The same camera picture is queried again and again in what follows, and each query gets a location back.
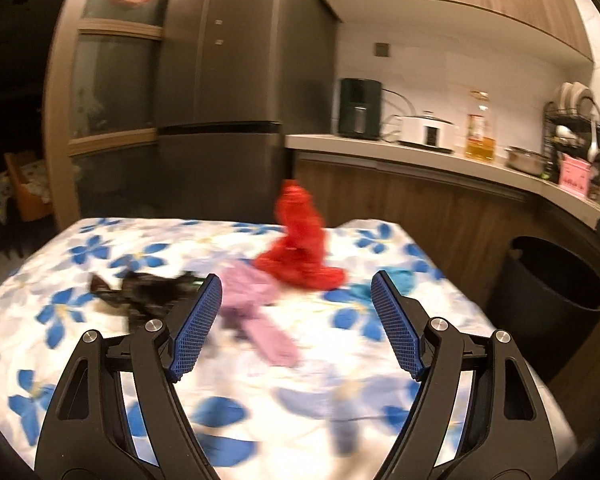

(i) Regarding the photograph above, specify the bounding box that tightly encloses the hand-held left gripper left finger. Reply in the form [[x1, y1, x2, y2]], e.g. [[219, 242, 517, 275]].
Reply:
[[34, 273, 224, 480]]

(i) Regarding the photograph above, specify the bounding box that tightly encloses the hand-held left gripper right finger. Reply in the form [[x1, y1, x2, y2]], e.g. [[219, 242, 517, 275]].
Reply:
[[370, 269, 570, 480]]

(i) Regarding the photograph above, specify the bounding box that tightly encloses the black plastic bag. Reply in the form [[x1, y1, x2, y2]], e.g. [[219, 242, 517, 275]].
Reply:
[[90, 270, 201, 333]]

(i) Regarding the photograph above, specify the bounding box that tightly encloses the pink glove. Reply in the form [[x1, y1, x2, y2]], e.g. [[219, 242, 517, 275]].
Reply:
[[217, 265, 301, 367]]

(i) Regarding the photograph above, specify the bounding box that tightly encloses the black trash bin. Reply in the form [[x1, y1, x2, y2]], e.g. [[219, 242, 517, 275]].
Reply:
[[485, 236, 600, 383]]

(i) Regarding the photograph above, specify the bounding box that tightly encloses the red plastic bag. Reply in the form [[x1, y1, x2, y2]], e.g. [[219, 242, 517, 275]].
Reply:
[[254, 179, 348, 291]]

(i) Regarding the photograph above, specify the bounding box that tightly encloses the pink box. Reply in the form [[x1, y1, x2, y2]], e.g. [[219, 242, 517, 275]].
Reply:
[[559, 155, 592, 195]]

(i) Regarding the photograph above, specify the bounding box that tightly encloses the white ladle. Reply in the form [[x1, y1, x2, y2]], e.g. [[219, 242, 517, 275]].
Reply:
[[587, 115, 600, 161]]

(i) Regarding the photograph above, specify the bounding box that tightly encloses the blue floral tablecloth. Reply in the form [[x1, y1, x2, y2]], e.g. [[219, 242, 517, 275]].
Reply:
[[0, 216, 581, 480]]

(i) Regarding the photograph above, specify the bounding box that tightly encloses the black dish rack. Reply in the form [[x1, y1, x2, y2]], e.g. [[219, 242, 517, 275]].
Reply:
[[544, 82, 600, 186]]

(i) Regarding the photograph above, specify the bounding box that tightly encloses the metal pot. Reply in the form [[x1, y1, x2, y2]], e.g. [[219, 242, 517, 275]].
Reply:
[[504, 146, 551, 177]]

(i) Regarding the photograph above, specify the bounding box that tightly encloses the wooden kitchen counter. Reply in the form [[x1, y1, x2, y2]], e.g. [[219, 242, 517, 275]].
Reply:
[[285, 134, 600, 311]]

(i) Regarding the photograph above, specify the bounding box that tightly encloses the row of white plates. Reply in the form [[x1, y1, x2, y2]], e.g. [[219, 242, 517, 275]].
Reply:
[[552, 81, 596, 116]]

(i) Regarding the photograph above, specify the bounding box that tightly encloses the cooking oil bottle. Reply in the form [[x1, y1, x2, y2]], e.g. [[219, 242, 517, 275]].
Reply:
[[465, 91, 496, 162]]

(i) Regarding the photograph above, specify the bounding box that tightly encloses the white electric cooker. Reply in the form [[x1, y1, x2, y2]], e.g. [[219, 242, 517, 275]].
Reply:
[[397, 111, 456, 150]]

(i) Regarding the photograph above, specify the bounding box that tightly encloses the orange chair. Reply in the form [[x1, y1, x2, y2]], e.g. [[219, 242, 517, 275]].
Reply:
[[4, 151, 56, 222]]

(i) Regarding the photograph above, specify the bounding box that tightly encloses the black air fryer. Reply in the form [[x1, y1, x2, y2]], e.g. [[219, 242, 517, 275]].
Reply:
[[337, 78, 383, 140]]

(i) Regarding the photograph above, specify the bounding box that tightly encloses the polka dot dining table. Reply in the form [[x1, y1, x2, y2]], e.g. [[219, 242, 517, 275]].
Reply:
[[0, 170, 13, 226]]

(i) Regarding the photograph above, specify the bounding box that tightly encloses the grey refrigerator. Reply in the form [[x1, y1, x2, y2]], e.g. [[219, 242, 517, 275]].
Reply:
[[152, 0, 341, 226]]

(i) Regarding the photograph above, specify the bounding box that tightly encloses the wooden glass-door cabinet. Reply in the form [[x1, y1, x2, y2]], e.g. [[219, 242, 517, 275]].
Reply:
[[42, 0, 188, 231]]

